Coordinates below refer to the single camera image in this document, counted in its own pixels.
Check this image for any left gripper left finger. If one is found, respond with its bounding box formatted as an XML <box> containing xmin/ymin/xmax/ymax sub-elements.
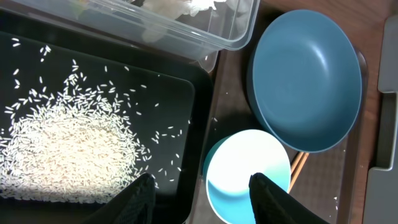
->
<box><xmin>82</xmin><ymin>174</ymin><xmax>155</xmax><ymax>224</ymax></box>

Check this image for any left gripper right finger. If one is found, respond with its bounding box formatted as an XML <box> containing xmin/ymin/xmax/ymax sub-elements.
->
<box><xmin>249</xmin><ymin>172</ymin><xmax>328</xmax><ymax>224</ymax></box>

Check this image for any light blue small bowl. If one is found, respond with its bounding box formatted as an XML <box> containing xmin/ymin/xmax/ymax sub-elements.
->
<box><xmin>203</xmin><ymin>129</ymin><xmax>290</xmax><ymax>223</ymax></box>

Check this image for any black waste tray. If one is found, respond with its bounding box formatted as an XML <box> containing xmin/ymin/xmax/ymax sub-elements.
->
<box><xmin>1</xmin><ymin>11</ymin><xmax>213</xmax><ymax>223</ymax></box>

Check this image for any grey dishwasher rack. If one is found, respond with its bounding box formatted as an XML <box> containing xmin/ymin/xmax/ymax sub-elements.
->
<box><xmin>363</xmin><ymin>15</ymin><xmax>397</xmax><ymax>224</ymax></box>

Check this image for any clear plastic waste bin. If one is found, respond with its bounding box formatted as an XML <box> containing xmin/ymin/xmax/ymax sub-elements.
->
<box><xmin>1</xmin><ymin>0</ymin><xmax>260</xmax><ymax>72</ymax></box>

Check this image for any wooden chopstick right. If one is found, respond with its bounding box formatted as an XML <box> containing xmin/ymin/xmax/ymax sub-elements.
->
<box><xmin>287</xmin><ymin>152</ymin><xmax>309</xmax><ymax>193</ymax></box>

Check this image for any wooden chopstick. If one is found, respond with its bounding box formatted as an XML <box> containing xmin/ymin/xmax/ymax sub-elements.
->
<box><xmin>290</xmin><ymin>152</ymin><xmax>304</xmax><ymax>174</ymax></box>
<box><xmin>287</xmin><ymin>152</ymin><xmax>309</xmax><ymax>193</ymax></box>

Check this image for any wooden chopstick left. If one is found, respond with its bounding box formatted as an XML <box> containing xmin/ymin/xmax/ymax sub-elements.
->
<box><xmin>290</xmin><ymin>152</ymin><xmax>304</xmax><ymax>174</ymax></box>

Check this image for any brown serving tray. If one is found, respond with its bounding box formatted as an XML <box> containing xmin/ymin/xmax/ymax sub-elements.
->
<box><xmin>205</xmin><ymin>1</ymin><xmax>368</xmax><ymax>223</ymax></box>

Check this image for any pile of white rice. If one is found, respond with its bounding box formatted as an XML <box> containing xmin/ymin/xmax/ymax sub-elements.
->
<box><xmin>1</xmin><ymin>73</ymin><xmax>159</xmax><ymax>203</ymax></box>

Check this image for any dark blue plate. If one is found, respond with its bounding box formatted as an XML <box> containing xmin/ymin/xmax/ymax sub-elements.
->
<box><xmin>246</xmin><ymin>9</ymin><xmax>363</xmax><ymax>152</ymax></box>

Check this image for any crumpled white tissue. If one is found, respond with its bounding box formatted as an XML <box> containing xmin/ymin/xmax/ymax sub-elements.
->
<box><xmin>127</xmin><ymin>0</ymin><xmax>226</xmax><ymax>19</ymax></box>

